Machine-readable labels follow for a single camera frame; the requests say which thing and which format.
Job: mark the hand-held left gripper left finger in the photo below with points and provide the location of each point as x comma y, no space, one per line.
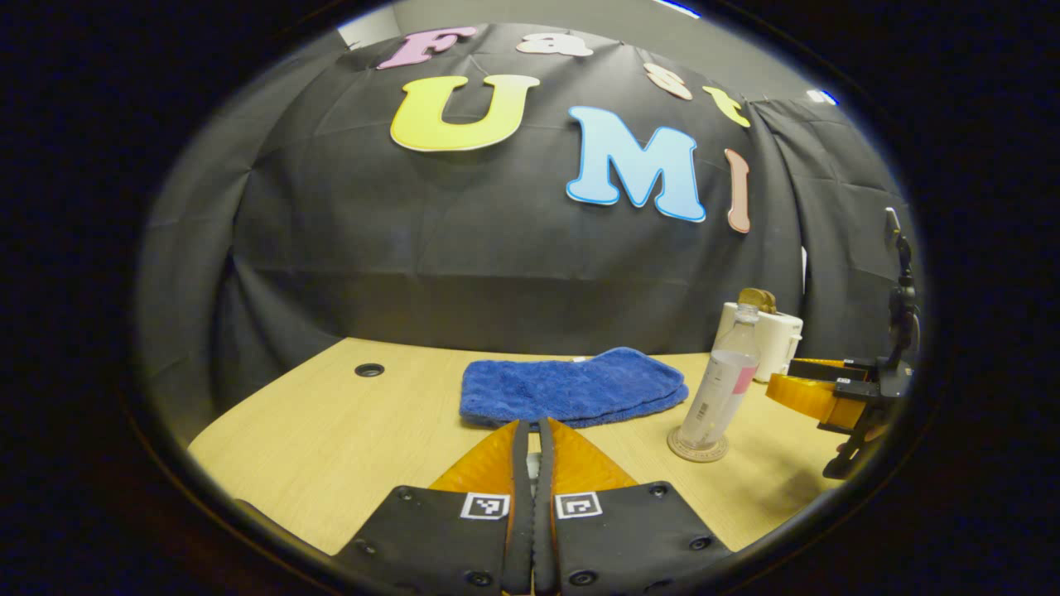
517,497

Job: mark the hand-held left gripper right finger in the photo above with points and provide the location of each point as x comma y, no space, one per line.
545,497

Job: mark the clear water bottle red label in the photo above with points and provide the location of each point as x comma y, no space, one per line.
720,389

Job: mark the white toaster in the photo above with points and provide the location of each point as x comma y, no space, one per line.
778,343

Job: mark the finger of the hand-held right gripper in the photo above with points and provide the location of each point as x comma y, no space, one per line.
824,369
807,396

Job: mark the brown bread slice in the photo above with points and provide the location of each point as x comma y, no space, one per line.
758,300

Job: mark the round wooden coaster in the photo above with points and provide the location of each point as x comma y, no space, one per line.
700,453

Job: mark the blue folded towel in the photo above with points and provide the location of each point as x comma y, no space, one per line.
571,385

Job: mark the black backdrop cloth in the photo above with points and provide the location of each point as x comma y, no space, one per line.
497,248

